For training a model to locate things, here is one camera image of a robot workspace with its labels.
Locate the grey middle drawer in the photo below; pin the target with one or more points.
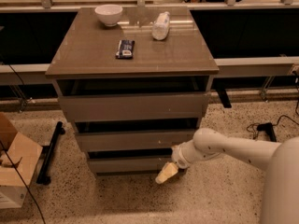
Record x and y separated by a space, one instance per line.
91 142

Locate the grey bottom drawer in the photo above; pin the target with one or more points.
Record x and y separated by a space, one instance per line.
124 165

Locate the open cardboard box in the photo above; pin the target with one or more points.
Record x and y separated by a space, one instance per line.
18 159

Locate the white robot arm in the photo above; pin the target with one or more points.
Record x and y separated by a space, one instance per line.
280 161

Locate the white bowl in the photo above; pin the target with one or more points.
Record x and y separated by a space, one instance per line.
109 14

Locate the black left stand foot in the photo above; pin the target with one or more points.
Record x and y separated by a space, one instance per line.
47 152

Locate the grey drawer cabinet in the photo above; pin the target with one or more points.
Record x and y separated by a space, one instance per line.
86 65

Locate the grey drawer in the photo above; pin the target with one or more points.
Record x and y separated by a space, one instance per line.
124 165
91 142
134 107

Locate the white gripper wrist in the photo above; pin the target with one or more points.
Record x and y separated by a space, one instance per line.
177 155

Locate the black stand foot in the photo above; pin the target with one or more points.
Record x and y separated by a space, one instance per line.
268 129
47 152

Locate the black right stand foot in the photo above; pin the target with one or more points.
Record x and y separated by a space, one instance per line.
268 129

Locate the grey top drawer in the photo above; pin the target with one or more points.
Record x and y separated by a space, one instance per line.
134 107

